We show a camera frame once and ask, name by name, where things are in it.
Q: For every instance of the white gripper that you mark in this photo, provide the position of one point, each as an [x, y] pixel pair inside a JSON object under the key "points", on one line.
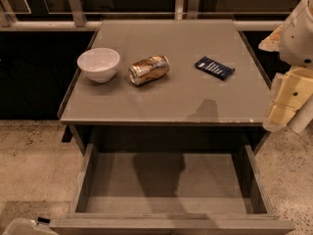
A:
{"points": [[298, 38]]}

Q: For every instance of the orange soda can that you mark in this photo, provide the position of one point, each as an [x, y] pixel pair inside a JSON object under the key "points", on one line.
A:
{"points": [[148, 70]]}

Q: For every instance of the white robot base corner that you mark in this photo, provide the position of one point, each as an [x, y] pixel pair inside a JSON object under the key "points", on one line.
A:
{"points": [[23, 226]]}

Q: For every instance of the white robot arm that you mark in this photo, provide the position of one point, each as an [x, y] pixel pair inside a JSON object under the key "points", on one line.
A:
{"points": [[291, 94]]}

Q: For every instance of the grey cabinet with top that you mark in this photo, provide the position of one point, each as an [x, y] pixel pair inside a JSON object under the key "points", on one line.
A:
{"points": [[186, 95]]}

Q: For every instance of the open grey top drawer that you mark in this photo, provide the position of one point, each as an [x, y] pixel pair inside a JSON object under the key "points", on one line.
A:
{"points": [[191, 193]]}

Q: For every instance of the dark blue snack packet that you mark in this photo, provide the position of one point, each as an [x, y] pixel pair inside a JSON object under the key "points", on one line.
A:
{"points": [[214, 68]]}

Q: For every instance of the white ceramic bowl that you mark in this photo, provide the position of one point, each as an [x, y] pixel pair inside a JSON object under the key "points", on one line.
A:
{"points": [[99, 64]]}

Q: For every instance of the metal window railing frame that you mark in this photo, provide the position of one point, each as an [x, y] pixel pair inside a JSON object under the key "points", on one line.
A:
{"points": [[249, 15]]}

